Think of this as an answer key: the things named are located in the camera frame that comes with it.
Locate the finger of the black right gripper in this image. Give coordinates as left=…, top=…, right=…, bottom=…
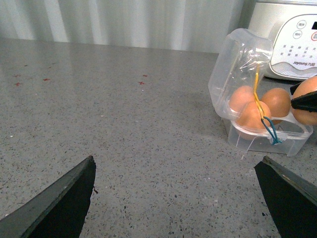
left=291, top=91, right=317, bottom=111
left=290, top=82, right=302, bottom=94

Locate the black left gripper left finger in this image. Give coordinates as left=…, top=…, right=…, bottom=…
left=0, top=156, right=96, bottom=238

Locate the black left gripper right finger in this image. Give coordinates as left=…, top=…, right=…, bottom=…
left=255, top=156, right=317, bottom=238

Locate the brown egg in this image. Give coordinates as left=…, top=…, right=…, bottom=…
left=291, top=76, right=317, bottom=125

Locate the brown egg back right box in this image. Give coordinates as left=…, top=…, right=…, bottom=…
left=260, top=88, right=291, bottom=125

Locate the brown egg box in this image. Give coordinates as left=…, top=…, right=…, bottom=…
left=260, top=88, right=291, bottom=125
left=229, top=85, right=254, bottom=112
left=236, top=101, right=271, bottom=140

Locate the clear plastic egg box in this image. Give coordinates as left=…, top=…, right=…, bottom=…
left=208, top=29, right=313, bottom=156

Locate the brown egg back left box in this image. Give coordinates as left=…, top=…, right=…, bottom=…
left=229, top=85, right=254, bottom=112

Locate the brown egg front left box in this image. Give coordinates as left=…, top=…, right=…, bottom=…
left=236, top=101, right=271, bottom=140

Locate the teal rubber band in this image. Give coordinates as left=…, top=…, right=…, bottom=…
left=261, top=116, right=282, bottom=145

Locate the white Joyoung cooker appliance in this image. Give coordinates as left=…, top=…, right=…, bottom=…
left=248, top=0, right=317, bottom=81

